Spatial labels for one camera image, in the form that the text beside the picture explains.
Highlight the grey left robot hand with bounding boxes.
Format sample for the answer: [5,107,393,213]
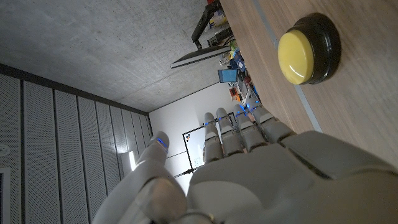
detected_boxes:
[91,96,398,224]

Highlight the yellow button with black base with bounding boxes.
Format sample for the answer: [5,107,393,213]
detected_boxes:
[277,12,342,85]

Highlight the black computer monitor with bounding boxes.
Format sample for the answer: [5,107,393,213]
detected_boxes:
[170,0,233,69]

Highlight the yellow bottle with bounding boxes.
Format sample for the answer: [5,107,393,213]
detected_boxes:
[210,15,228,28]

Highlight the whiteboard on black frame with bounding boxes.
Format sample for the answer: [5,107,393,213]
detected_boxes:
[182,112,237,179]

